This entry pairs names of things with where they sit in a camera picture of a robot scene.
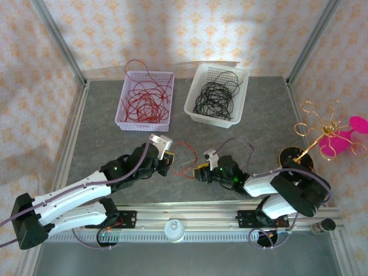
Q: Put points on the lavender plastic basket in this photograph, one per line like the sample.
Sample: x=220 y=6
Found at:
x=143 y=128

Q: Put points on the white plastic basket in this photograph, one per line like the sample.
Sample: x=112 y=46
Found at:
x=190 y=95

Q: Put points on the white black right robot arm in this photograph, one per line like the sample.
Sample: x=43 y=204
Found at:
x=258 y=185

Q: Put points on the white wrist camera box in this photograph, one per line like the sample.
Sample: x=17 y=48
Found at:
x=161 y=142
x=212 y=156

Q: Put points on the pink fluffy ornament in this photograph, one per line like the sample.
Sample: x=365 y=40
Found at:
x=333 y=145

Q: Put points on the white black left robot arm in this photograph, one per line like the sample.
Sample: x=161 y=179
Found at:
x=72 y=192

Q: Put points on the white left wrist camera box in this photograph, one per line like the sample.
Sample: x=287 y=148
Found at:
x=161 y=142

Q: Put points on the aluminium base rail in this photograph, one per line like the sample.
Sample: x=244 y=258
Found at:
x=187 y=211

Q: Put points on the white round cap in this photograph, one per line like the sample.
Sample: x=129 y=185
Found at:
x=174 y=230

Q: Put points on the aluminium frame post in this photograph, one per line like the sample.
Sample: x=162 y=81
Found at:
x=61 y=43
x=312 y=43

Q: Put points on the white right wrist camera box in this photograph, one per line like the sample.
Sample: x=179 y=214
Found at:
x=212 y=156

